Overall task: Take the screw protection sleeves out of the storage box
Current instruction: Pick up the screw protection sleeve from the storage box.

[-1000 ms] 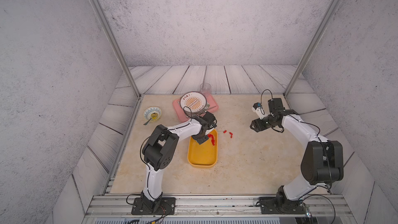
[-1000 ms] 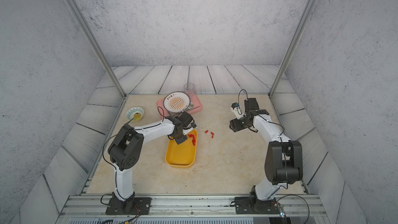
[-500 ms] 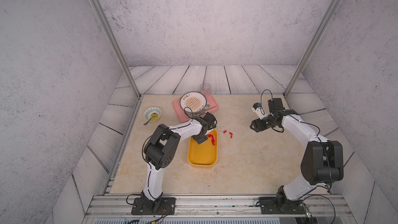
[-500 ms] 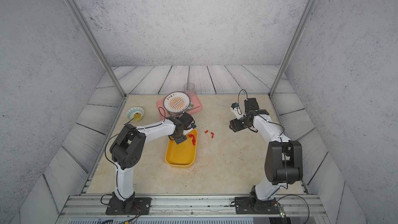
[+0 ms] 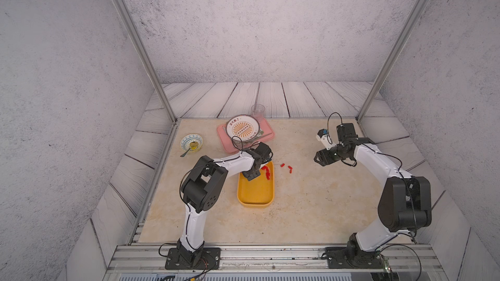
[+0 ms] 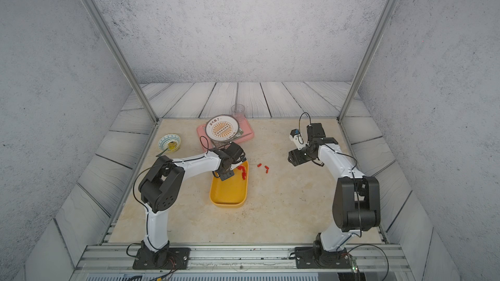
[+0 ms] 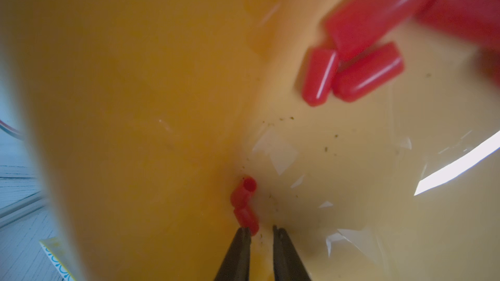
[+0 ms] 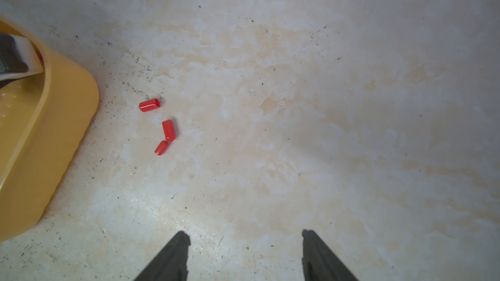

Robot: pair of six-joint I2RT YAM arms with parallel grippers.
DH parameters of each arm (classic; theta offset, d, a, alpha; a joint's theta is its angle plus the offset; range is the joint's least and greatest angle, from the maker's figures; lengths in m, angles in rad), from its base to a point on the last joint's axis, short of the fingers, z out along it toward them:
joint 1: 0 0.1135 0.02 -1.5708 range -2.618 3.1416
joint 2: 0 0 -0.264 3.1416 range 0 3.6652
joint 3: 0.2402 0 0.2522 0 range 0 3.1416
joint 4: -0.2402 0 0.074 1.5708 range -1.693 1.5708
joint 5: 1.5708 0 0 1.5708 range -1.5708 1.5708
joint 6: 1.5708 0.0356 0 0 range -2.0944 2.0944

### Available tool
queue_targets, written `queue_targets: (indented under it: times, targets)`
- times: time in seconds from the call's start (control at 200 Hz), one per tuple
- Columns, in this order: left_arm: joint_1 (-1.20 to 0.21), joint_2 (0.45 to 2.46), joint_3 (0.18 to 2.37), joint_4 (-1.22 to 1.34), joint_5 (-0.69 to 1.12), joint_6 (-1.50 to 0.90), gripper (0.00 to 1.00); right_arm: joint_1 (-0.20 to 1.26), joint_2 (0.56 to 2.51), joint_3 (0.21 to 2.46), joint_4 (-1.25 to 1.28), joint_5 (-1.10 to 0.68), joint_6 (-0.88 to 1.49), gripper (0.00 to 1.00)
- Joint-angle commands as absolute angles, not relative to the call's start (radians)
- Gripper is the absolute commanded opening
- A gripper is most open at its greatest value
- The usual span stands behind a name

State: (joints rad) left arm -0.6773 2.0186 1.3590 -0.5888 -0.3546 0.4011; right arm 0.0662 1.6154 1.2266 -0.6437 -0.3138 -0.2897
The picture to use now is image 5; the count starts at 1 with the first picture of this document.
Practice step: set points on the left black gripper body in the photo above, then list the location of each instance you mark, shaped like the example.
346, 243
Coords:
253, 175

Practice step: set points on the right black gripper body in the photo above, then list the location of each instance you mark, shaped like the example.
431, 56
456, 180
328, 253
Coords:
331, 155

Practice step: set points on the red sleeve cluster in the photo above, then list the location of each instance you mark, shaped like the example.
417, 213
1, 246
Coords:
267, 172

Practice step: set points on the yellow plastic storage box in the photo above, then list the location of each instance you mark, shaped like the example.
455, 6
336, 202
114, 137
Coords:
259, 192

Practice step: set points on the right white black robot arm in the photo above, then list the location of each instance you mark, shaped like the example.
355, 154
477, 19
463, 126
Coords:
405, 204

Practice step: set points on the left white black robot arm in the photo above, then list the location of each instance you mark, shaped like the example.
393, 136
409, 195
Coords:
202, 185

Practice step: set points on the white plate orange sunburst pattern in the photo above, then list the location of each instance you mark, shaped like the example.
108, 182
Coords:
243, 126

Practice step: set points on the pink plastic tray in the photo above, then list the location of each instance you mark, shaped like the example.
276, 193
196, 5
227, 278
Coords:
265, 134

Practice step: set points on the clear plastic cup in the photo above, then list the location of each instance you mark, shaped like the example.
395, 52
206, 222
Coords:
258, 112

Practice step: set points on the small patterned bowl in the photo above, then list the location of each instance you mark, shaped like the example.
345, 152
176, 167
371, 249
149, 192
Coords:
191, 143

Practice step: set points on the spoon in small bowl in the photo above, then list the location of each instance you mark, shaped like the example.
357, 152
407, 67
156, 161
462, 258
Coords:
186, 152

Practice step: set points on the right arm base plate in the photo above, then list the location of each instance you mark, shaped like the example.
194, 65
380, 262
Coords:
351, 258

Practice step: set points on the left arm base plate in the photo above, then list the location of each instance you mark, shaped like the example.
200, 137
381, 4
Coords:
202, 259

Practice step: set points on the aluminium front rail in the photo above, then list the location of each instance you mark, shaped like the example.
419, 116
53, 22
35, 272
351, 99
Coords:
274, 262

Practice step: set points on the right aluminium frame post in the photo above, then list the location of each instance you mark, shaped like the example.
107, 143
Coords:
415, 13

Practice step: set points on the aluminium frame post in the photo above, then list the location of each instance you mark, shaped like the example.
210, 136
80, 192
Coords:
415, 13
140, 49

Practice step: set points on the left aluminium frame post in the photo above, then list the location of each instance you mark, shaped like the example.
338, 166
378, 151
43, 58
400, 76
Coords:
140, 49

